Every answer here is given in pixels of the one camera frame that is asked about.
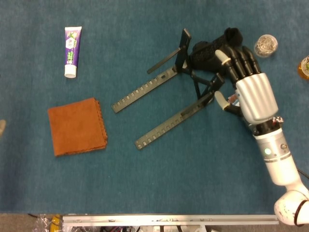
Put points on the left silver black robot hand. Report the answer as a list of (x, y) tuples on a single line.
[(2, 126)]

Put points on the crumpled clear plastic wrap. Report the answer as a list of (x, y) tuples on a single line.
[(42, 223)]

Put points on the amber tea bottle green label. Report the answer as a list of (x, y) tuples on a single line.
[(304, 68)]

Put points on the yellow plastic item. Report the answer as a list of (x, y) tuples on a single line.
[(56, 220)]

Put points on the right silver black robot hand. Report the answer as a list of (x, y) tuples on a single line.
[(256, 96)]

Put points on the black folding laptop stand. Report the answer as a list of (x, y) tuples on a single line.
[(184, 50)]

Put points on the purple white toothpaste tube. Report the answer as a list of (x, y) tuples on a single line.
[(72, 48)]

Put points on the teal table cloth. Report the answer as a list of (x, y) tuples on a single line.
[(154, 181)]

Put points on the brown folded cloth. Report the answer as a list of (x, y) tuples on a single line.
[(77, 126)]

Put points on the clear jar of paper clips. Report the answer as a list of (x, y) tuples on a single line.
[(265, 46)]

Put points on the black wrist brace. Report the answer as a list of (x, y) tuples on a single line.
[(207, 55)]

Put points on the red black printed box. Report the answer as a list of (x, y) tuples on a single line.
[(233, 99)]

